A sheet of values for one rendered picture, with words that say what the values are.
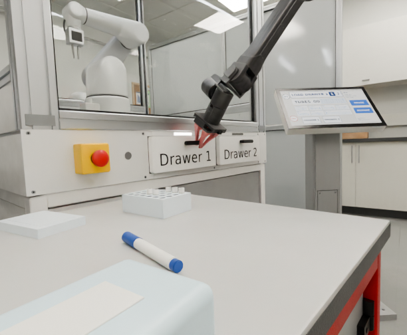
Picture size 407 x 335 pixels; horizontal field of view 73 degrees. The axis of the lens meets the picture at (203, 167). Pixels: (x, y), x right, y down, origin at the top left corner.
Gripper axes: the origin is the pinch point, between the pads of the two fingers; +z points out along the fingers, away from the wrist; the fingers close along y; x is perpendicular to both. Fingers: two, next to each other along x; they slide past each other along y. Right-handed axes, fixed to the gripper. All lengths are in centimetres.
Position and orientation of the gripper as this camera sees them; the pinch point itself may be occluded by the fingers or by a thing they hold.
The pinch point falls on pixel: (199, 144)
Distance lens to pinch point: 92.9
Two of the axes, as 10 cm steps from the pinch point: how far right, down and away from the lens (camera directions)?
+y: -6.2, -6.1, 5.0
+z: -4.1, 7.9, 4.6
